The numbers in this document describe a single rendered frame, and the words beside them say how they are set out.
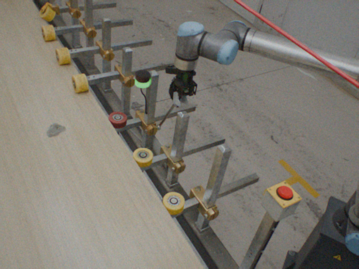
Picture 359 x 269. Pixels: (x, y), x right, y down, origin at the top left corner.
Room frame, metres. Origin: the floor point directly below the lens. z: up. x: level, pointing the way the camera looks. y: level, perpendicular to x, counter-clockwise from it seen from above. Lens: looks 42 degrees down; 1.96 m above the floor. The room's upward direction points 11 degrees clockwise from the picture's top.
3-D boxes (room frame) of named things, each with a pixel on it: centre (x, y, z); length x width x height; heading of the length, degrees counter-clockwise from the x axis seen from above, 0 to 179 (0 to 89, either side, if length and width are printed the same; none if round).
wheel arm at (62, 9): (2.15, 0.75, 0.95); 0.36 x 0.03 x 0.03; 128
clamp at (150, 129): (1.28, 0.19, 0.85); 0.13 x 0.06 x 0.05; 38
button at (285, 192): (0.67, -0.29, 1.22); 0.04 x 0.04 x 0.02
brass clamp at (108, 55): (1.68, 0.50, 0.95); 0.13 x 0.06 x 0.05; 38
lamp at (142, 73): (1.24, 0.21, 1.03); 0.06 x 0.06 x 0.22; 38
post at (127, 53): (1.47, 0.33, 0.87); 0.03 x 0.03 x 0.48; 38
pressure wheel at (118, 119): (1.22, 0.31, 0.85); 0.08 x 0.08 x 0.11
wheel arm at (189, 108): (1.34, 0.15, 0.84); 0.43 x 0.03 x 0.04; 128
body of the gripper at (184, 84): (1.23, 0.05, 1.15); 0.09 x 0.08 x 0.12; 38
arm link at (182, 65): (1.23, 0.05, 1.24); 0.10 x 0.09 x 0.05; 128
